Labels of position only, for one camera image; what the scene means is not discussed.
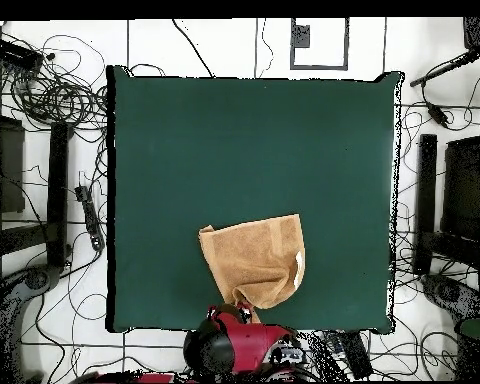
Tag tan terry towel white label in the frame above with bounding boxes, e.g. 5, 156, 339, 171
198, 213, 307, 324

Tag dark flat panel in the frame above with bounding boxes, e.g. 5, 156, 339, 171
440, 135, 480, 241
0, 113, 26, 214

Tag slim black power strip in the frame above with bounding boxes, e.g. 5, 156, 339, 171
74, 184, 106, 252

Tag dark green table cloth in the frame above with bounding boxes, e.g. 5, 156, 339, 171
105, 65, 403, 335

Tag black metal stand foot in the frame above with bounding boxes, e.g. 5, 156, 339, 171
412, 133, 480, 276
0, 121, 71, 268

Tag black power adapter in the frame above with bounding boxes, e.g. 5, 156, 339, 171
425, 101, 451, 130

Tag black electronics box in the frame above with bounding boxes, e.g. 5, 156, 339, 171
0, 36, 45, 72

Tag black rod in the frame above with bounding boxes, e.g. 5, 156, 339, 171
408, 49, 480, 88

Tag tangled black cables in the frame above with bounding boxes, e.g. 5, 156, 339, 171
0, 23, 109, 133

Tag dark square frame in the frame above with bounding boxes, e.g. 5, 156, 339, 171
289, 17, 350, 72

